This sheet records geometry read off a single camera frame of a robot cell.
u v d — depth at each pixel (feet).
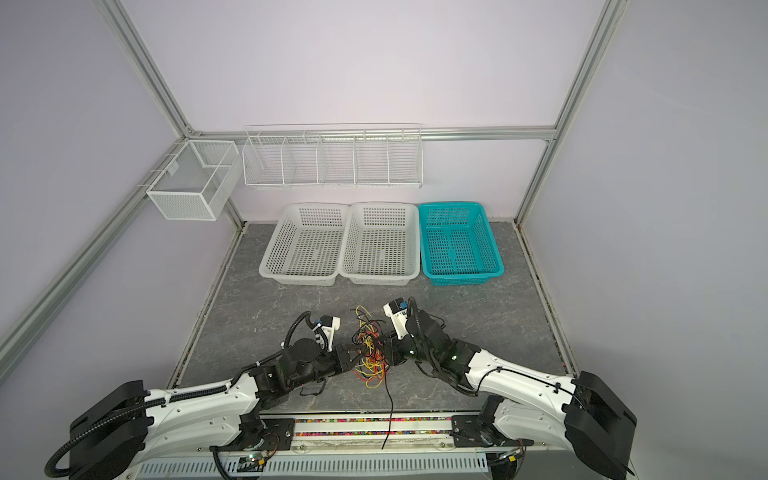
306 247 3.67
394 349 2.21
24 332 1.68
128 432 1.36
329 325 2.43
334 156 3.51
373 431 2.48
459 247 3.67
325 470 2.53
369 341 2.53
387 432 2.47
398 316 2.31
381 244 3.67
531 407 1.54
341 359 2.26
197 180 3.36
